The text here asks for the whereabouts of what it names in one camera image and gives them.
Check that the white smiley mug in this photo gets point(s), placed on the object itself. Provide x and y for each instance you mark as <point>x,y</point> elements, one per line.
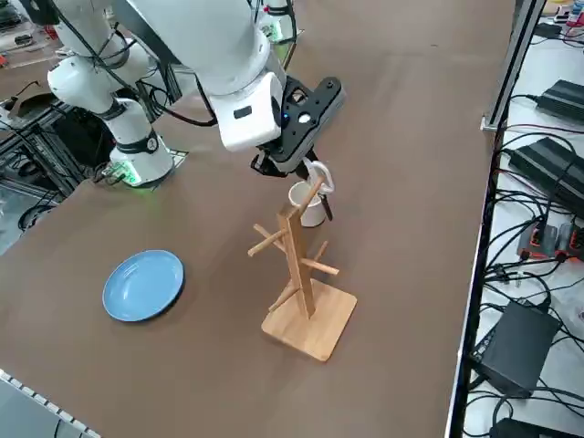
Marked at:
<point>312,214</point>

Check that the aluminium camera post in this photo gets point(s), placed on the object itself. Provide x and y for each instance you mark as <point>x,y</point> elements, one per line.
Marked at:
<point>515,55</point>

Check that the blue plate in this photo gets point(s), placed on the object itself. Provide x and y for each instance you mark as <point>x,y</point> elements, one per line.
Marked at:
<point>143,285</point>

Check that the orange grey power adapter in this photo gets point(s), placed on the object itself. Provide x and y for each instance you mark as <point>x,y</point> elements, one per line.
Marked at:
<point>536,242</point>
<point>568,242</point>

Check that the black aluminium frame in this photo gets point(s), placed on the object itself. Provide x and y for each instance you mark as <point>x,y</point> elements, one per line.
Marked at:
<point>55,132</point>

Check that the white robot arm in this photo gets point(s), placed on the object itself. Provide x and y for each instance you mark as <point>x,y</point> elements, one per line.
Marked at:
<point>219,41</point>

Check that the black power brick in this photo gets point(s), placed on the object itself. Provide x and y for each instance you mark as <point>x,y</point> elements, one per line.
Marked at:
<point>563,96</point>
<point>515,347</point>
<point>524,429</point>
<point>547,164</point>

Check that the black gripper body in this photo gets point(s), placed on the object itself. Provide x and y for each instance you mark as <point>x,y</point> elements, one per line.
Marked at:
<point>296,141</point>

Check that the wooden peg rack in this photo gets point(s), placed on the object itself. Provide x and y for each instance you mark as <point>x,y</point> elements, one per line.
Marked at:
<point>315,319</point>

